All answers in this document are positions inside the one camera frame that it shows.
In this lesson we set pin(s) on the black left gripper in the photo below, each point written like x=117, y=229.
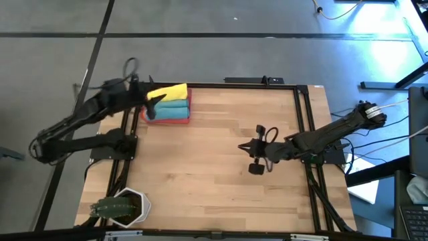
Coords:
x=137, y=95

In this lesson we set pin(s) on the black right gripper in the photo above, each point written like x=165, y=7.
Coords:
x=275, y=150

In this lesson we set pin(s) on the yellow microfiber towel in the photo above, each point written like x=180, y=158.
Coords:
x=167, y=92

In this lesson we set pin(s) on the teal microfiber towel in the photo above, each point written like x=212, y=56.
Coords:
x=172, y=103
x=170, y=114

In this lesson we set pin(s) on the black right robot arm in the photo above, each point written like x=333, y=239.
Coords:
x=334, y=132

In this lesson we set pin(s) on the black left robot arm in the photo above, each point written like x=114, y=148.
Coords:
x=83, y=114

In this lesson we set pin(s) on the pink plastic basket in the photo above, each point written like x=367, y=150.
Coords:
x=167, y=121

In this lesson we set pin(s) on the black rig beam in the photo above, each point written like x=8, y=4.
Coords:
x=214, y=235

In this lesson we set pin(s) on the white hexagonal plant pot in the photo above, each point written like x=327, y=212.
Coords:
x=144, y=207

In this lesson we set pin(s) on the green cactus plant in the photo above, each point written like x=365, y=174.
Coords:
x=112, y=207

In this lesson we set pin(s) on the white paper sheet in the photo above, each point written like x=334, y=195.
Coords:
x=366, y=190

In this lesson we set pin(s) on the black desk leg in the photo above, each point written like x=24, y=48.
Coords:
x=384, y=85

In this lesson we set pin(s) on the black monitor panel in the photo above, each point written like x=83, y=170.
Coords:
x=418, y=134

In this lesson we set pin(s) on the grey cloth bundle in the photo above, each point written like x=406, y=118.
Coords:
x=418, y=189

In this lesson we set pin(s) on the black laptop keyboard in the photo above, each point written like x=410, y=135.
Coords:
x=414, y=221

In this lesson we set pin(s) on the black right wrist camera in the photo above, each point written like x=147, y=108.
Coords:
x=256, y=169

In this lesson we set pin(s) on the black aluminium table frame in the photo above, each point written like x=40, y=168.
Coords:
x=234, y=85

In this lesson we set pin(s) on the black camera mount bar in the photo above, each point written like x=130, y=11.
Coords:
x=247, y=80

